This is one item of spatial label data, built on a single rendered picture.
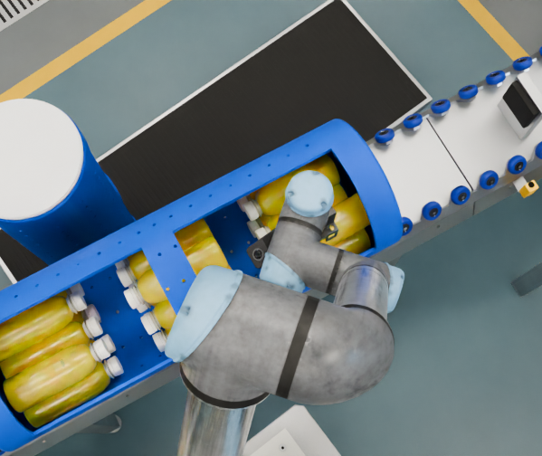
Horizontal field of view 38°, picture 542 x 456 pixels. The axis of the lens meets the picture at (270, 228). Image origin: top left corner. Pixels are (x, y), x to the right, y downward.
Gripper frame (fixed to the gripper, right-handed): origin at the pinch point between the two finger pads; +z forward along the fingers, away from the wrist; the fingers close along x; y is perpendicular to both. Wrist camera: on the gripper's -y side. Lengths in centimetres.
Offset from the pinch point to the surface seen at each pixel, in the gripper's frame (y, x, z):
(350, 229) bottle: 11.6, -2.4, -2.1
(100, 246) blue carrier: -32.9, 16.5, -8.4
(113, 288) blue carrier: -36.1, 13.6, 12.3
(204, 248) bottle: -15.8, 6.6, -8.3
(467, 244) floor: 69, -6, 110
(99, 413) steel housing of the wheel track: -52, -7, 24
